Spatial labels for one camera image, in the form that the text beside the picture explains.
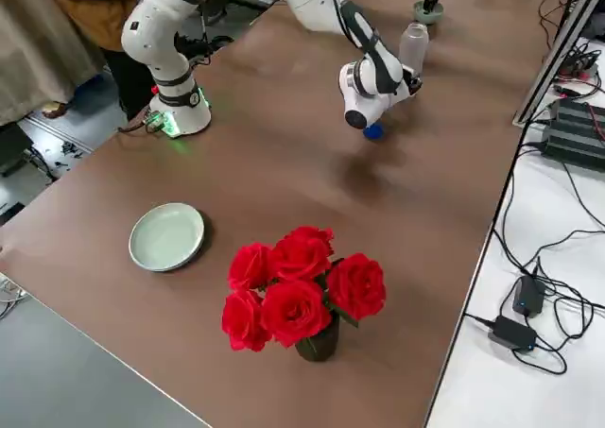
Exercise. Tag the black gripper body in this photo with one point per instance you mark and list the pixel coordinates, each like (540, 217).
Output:
(412, 82)

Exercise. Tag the red rose bouquet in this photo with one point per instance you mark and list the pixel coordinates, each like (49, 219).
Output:
(298, 286)

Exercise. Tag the black power adapter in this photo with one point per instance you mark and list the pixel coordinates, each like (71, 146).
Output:
(529, 296)
(513, 333)

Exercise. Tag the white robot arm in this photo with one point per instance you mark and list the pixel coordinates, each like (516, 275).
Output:
(156, 36)

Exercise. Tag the black usb hub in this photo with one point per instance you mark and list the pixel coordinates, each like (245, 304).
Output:
(580, 64)

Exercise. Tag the pale green plate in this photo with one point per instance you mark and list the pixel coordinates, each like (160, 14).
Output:
(166, 236)

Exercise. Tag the black vase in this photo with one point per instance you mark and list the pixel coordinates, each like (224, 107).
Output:
(319, 345)

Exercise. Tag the aluminium frame post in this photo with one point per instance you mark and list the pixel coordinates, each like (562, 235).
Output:
(550, 59)

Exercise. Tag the blue bottle cap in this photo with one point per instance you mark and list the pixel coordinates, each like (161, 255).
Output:
(374, 132)

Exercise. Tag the person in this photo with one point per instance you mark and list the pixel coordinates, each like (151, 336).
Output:
(90, 7)

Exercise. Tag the transparent plastic bottle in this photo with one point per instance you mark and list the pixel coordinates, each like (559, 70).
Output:
(414, 45)

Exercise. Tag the black finned power supply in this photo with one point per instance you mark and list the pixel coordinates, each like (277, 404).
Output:
(574, 135)

